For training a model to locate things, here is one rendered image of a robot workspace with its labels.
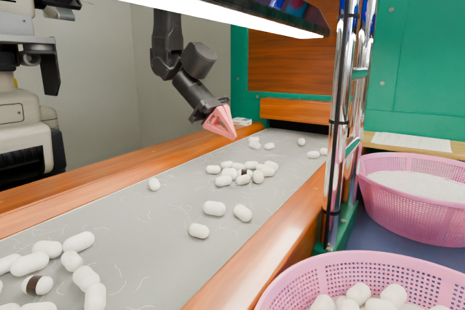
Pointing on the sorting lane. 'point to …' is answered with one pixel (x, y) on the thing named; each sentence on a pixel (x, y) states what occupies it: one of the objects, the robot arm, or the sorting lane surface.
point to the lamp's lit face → (194, 7)
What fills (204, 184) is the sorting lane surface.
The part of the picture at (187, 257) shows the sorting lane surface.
